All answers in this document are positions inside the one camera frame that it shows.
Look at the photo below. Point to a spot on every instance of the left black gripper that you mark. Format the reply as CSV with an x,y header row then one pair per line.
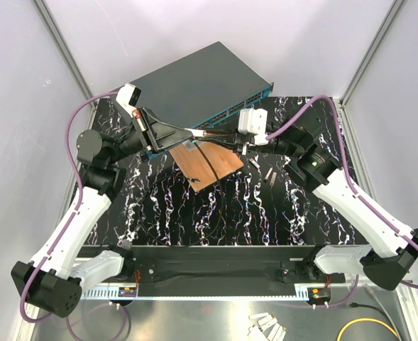
x,y
177,134

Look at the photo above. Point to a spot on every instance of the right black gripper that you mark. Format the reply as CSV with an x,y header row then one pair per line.
x,y
232,139

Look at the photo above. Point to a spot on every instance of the silver SFP module plug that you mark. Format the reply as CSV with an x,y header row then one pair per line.
x,y
198,132

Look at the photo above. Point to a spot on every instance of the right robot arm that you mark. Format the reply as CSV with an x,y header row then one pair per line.
x,y
392,246

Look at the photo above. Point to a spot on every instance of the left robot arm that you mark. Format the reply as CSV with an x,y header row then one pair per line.
x,y
50,280

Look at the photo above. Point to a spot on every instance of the wooden board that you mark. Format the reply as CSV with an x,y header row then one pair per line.
x,y
193,165

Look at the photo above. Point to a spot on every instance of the pile of white modules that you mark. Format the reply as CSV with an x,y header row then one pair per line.
x,y
265,327

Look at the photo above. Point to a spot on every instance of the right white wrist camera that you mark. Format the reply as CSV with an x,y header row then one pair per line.
x,y
254,122

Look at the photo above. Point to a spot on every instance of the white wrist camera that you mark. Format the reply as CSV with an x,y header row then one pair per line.
x,y
254,122
127,97

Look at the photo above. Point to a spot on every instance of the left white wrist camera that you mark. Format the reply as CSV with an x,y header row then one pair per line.
x,y
127,97

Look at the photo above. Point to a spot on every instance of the dark teal network switch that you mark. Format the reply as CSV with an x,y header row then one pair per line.
x,y
201,89

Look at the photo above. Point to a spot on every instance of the white slotted cable duct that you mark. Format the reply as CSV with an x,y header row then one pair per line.
x,y
111,293

